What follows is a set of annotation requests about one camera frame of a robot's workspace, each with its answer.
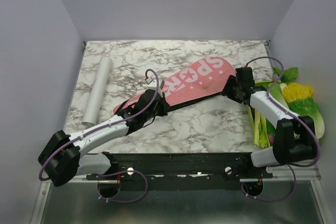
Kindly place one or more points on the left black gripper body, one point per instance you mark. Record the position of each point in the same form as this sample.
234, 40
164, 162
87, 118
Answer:
159, 110

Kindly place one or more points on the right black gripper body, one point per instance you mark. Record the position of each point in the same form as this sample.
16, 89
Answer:
235, 96

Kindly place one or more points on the pink racket bag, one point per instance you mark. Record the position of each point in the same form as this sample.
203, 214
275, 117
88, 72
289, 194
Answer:
203, 79

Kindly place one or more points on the white shuttlecock tube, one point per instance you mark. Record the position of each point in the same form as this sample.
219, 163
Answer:
96, 95

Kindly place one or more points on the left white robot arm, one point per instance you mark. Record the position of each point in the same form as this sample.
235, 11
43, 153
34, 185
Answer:
68, 155

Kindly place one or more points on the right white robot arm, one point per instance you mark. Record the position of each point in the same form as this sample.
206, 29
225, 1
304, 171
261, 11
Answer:
295, 138

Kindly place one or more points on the green leafy vegetable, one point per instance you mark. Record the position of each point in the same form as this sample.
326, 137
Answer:
289, 75

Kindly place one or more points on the yellow green napa cabbage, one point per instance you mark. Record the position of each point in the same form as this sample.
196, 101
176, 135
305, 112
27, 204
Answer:
299, 100

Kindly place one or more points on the green vegetable basket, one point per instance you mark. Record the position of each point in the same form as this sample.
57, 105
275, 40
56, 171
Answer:
263, 130

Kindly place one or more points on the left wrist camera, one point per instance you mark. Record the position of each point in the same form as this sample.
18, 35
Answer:
156, 85

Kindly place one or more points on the black mounting base plate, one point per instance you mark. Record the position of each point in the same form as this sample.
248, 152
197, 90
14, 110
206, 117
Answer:
175, 171

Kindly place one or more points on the aluminium rail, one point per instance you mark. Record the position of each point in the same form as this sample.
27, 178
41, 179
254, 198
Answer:
284, 173

